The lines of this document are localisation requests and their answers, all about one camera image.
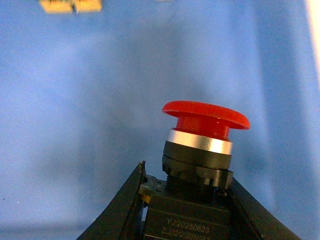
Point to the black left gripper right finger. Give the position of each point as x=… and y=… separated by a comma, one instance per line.
x=251, y=221

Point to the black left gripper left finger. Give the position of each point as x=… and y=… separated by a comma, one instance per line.
x=122, y=218

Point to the red emergency stop button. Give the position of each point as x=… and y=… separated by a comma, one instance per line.
x=192, y=203

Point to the blue plastic tray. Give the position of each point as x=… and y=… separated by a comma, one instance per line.
x=81, y=99

